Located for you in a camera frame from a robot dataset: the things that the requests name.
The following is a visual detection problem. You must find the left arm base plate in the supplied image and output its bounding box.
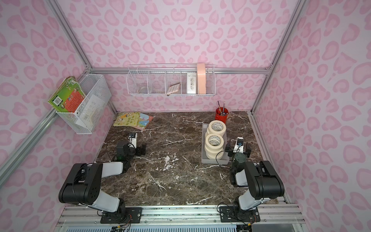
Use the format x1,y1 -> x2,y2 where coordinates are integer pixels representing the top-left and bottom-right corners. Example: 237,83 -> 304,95
100,207 -> 143,224

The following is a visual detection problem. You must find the green red book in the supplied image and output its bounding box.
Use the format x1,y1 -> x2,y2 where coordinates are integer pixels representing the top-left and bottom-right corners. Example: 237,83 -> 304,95
48,76 -> 86,113

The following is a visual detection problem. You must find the clear tape roll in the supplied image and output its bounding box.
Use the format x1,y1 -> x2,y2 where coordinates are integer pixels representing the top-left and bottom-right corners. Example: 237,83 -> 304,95
138,85 -> 148,94

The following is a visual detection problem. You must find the small pink calculator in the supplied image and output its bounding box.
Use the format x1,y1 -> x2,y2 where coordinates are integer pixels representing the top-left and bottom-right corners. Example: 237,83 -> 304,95
166,82 -> 181,95

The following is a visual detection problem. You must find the red pen cup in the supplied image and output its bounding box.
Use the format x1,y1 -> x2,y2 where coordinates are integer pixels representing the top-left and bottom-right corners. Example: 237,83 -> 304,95
214,107 -> 229,124

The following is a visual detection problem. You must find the white wire wall basket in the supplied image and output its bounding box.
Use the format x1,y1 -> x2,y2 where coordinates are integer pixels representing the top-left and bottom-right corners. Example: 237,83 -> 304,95
57,74 -> 112,134

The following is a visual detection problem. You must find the pink box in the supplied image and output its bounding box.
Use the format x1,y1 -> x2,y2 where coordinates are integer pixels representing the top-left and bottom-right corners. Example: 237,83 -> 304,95
197,63 -> 206,95

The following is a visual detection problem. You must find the beige tape roll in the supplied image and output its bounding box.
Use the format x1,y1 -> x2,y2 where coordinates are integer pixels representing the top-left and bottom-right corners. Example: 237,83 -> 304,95
204,147 -> 223,157
205,150 -> 224,160
205,133 -> 224,151
208,120 -> 226,137
205,128 -> 214,137

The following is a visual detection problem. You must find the white patterned card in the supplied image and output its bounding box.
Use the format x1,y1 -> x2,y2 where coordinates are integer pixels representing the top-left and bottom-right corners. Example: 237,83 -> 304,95
186,72 -> 197,94

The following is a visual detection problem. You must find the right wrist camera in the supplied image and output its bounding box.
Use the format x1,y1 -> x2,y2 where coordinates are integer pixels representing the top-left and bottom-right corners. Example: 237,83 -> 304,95
233,137 -> 244,153

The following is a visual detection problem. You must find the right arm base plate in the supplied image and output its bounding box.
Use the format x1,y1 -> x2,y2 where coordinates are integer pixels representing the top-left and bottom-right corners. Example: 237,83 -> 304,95
217,205 -> 261,224

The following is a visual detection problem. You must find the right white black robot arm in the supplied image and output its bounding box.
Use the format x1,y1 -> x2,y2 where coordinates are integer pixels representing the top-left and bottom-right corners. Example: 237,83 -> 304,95
226,143 -> 285,213

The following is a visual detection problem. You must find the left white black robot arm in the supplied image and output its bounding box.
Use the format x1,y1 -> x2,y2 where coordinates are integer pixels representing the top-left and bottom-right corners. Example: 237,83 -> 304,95
59,141 -> 146,215

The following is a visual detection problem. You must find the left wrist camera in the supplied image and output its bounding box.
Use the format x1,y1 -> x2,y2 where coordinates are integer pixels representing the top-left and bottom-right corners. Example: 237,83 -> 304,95
128,132 -> 138,148

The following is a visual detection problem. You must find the grey storage tray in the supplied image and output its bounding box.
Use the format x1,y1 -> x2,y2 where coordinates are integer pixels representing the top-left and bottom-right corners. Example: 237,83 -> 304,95
202,120 -> 230,165

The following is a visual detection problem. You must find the aluminium front rail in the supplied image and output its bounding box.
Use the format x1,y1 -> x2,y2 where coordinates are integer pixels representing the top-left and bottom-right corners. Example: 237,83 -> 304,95
54,204 -> 308,232

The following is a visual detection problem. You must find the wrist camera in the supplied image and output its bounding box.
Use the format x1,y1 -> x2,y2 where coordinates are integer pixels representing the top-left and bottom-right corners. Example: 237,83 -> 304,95
128,132 -> 138,148
233,137 -> 244,153

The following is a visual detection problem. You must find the pink picture book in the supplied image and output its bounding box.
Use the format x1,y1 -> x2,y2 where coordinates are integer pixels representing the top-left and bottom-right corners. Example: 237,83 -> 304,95
133,113 -> 154,131

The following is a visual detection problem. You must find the white paper sheet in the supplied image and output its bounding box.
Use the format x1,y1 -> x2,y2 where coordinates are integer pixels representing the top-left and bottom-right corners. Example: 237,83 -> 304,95
76,94 -> 105,131

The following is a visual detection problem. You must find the yellow picture book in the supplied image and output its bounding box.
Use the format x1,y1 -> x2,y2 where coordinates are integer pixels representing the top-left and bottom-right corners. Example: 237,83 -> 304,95
113,112 -> 140,127

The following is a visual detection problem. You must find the long white wire shelf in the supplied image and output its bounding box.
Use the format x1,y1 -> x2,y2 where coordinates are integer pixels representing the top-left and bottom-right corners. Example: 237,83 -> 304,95
126,64 -> 216,96

